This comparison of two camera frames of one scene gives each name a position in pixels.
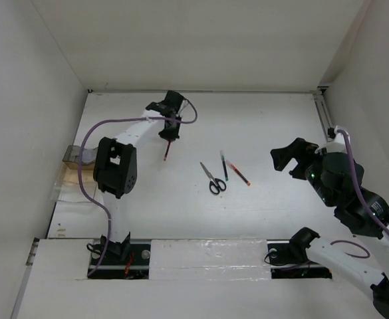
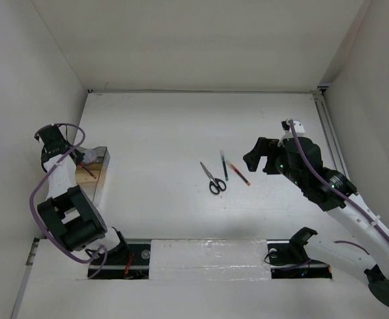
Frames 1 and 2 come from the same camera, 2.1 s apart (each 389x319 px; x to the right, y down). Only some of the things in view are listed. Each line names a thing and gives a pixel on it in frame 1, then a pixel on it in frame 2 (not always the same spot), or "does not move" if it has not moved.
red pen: x=167 y=150 → x=81 y=164
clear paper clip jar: x=89 y=156 does not move
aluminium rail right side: x=321 y=106 does not move
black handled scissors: x=216 y=184 does not move
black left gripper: x=171 y=135 → x=79 y=158
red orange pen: x=239 y=173 does not move
